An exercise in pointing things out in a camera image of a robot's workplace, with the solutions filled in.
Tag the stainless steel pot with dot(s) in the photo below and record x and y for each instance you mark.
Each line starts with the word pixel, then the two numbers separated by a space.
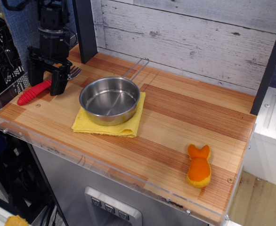
pixel 113 97

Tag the black vertical post left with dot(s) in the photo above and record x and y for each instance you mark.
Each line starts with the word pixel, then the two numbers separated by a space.
pixel 85 29

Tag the clear acrylic table guard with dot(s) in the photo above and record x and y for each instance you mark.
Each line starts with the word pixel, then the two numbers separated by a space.
pixel 147 172

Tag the orange plush fish toy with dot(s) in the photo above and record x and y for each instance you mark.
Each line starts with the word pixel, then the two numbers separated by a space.
pixel 199 171

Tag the yellow folded cloth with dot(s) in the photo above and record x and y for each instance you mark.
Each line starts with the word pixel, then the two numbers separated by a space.
pixel 85 123

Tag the red handled metal fork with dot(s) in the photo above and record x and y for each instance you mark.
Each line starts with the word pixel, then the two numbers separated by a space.
pixel 32 92

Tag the black vertical post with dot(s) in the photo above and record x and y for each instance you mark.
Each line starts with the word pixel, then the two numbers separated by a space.
pixel 265 82
pixel 85 29

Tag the silver control panel with buttons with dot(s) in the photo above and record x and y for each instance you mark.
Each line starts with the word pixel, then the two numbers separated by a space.
pixel 108 211

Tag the white plastic bin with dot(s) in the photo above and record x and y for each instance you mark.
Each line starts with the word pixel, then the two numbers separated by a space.
pixel 260 157

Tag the black plastic crate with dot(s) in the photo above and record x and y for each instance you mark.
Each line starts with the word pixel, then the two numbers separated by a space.
pixel 11 69

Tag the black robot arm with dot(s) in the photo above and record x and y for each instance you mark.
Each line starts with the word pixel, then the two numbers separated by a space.
pixel 52 14

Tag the black vertical post right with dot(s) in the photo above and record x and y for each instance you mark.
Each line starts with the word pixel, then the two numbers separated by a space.
pixel 265 82

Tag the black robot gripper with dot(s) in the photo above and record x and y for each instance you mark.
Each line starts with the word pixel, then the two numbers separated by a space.
pixel 53 47

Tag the blue fabric panel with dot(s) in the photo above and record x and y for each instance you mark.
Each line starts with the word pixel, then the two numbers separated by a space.
pixel 23 26

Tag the yellow object bottom left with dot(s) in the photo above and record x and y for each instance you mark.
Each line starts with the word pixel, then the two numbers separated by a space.
pixel 16 221

